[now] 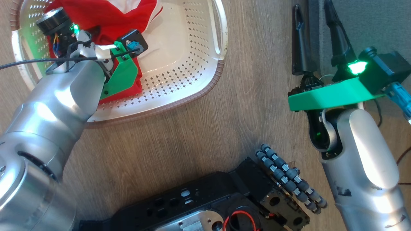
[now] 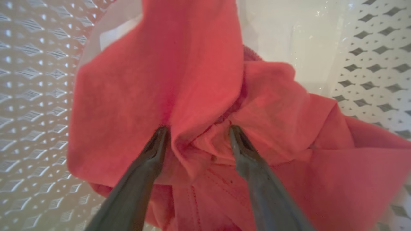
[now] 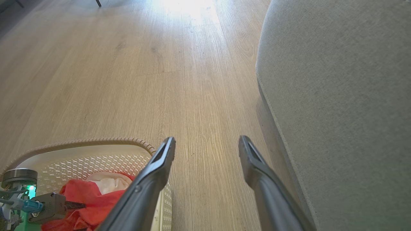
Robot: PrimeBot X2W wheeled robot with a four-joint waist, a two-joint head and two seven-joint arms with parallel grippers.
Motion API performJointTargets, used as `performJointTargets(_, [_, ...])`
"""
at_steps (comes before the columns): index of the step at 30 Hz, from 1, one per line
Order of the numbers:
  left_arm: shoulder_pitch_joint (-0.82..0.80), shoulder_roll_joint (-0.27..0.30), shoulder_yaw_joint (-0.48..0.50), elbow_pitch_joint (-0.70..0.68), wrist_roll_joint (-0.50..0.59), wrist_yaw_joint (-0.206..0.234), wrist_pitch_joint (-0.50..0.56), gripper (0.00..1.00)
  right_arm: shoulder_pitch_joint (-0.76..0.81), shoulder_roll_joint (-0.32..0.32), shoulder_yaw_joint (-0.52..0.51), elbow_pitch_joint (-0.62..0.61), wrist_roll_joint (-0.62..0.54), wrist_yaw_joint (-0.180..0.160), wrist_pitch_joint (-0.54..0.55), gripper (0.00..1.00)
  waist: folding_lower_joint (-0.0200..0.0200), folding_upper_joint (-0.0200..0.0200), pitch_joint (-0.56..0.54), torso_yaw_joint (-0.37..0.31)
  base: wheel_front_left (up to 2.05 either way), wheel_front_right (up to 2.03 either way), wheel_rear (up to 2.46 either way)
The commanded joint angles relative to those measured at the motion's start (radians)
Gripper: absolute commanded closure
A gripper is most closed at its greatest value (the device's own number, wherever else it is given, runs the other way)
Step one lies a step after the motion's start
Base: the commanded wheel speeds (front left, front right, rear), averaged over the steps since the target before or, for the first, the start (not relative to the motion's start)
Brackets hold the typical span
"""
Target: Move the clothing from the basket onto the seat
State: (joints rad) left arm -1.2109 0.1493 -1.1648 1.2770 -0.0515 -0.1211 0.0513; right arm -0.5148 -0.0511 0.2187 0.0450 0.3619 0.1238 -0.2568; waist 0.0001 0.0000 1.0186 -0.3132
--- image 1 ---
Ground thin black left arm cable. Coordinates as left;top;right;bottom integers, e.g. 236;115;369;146
0;48;142;70

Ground green left camera bracket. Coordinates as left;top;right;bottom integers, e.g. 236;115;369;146
100;50;139;100

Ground red and white garment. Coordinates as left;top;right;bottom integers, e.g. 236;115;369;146
45;0;162;105

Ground red wire loop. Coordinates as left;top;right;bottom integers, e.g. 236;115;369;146
223;210;261;231

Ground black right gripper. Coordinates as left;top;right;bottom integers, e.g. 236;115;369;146
292;0;378;92

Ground green right camera bracket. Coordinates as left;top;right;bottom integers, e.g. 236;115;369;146
288;77;386;112

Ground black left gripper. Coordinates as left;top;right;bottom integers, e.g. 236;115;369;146
36;7;81;60

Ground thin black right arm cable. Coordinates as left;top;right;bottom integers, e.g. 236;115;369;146
372;98;411;186

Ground green camera bracket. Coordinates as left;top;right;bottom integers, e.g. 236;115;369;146
100;50;139;100
288;77;386;112

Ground grey roller omni wheel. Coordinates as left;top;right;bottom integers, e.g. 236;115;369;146
255;144;328;215

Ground blue connector camera cable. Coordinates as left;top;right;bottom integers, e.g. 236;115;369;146
385;82;411;124

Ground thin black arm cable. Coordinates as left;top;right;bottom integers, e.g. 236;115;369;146
0;48;142;70
372;98;411;186

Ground white perforated laundry basket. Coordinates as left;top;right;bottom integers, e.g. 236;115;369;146
10;0;228;127

